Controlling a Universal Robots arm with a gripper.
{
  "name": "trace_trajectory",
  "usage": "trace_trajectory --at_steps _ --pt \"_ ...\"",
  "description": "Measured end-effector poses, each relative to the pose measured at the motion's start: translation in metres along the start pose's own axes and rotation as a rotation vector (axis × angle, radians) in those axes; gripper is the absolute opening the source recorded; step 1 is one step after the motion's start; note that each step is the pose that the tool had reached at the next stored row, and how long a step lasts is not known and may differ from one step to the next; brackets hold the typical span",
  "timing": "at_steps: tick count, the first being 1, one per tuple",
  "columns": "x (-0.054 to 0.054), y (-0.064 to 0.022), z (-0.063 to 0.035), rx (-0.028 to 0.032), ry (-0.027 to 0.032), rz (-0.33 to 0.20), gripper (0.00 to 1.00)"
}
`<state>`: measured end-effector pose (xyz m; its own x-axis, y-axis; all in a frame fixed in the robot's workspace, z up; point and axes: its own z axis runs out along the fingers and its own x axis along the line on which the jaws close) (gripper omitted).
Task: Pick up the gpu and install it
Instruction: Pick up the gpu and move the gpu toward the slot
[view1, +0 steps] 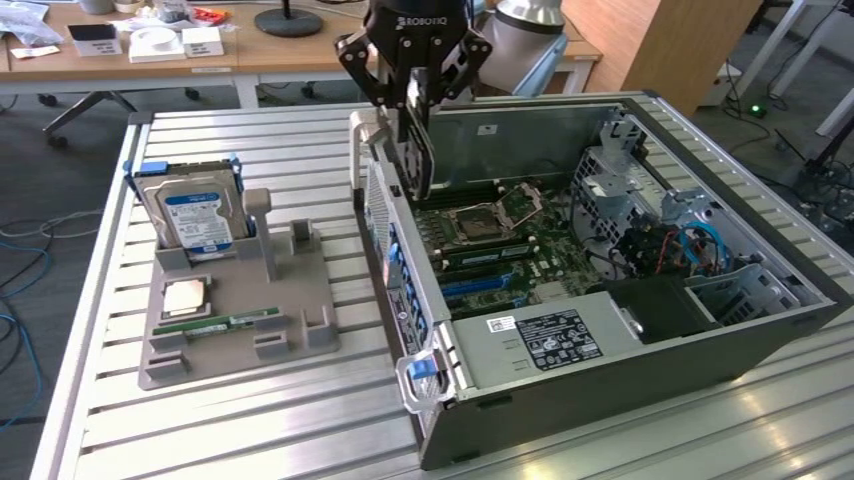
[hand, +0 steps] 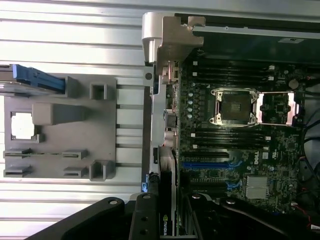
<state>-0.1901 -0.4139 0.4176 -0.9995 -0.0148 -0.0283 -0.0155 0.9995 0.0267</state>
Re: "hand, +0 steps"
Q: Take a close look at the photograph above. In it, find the blue expansion slot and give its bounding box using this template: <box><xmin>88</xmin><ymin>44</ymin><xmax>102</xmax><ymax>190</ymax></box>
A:
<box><xmin>182</xmin><ymin>162</ymin><xmax>230</xmax><ymax>169</ymax></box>

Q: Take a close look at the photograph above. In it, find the black expansion slot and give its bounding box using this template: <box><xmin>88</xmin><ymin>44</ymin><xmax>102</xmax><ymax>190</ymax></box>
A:
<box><xmin>182</xmin><ymin>149</ymin><xmax>230</xmax><ymax>161</ymax></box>

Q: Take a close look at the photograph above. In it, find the silver chipset heatsink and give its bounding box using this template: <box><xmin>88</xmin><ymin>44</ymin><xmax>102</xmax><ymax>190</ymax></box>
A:
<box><xmin>246</xmin><ymin>176</ymin><xmax>270</xmax><ymax>198</ymax></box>

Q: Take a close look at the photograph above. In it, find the green motherboard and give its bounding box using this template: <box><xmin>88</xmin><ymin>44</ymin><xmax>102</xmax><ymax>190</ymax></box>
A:
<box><xmin>178</xmin><ymin>56</ymin><xmax>308</xmax><ymax>216</ymax></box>

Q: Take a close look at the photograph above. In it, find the grey parts rack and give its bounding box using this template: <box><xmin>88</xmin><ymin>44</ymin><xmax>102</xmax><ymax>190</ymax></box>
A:
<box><xmin>3</xmin><ymin>74</ymin><xmax>118</xmax><ymax>182</ymax></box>

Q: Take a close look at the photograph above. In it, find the CPU socket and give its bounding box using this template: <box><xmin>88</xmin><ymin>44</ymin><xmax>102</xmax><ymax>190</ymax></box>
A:
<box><xmin>208</xmin><ymin>88</ymin><xmax>260</xmax><ymax>127</ymax></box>

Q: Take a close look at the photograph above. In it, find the green RAM stick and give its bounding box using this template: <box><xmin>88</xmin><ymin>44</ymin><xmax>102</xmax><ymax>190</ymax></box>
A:
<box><xmin>4</xmin><ymin>153</ymin><xmax>77</xmax><ymax>159</ymax></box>

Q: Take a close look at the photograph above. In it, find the metal socket cover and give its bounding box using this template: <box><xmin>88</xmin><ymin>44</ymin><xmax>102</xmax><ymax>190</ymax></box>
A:
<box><xmin>258</xmin><ymin>91</ymin><xmax>301</xmax><ymax>127</ymax></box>

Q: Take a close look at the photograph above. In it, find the copper-topped CPU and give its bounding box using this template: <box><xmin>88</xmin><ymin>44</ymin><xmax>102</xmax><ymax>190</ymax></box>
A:
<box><xmin>11</xmin><ymin>112</ymin><xmax>36</xmax><ymax>140</ymax></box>

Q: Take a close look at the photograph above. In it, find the hard disk in blue carrier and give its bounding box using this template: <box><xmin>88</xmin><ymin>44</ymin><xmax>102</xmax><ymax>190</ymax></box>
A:
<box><xmin>0</xmin><ymin>63</ymin><xmax>66</xmax><ymax>97</ymax></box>

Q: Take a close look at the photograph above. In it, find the open grey PC case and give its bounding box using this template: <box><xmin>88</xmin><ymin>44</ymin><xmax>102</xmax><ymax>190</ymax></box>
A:
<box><xmin>141</xmin><ymin>11</ymin><xmax>320</xmax><ymax>240</ymax></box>

